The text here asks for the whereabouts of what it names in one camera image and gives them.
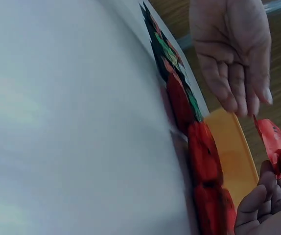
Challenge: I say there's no person's right hand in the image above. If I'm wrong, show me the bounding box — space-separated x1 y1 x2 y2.
234 145 281 235

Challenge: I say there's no red wrapper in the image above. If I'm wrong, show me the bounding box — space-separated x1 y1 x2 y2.
253 114 281 180

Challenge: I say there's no yellow plastic tray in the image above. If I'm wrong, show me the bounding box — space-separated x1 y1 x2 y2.
203 108 260 213

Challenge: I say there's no row of red green packets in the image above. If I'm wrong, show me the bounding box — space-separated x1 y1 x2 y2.
139 1 236 235

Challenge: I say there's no person's left hand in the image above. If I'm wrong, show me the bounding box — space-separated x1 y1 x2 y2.
189 0 274 117

